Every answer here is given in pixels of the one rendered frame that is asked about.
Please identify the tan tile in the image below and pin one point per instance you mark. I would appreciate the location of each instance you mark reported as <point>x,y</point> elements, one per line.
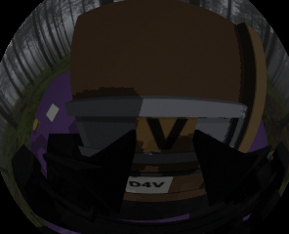
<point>164,134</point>

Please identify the yellow flat round disc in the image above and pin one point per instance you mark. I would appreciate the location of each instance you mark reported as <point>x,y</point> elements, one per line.
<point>35,126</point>

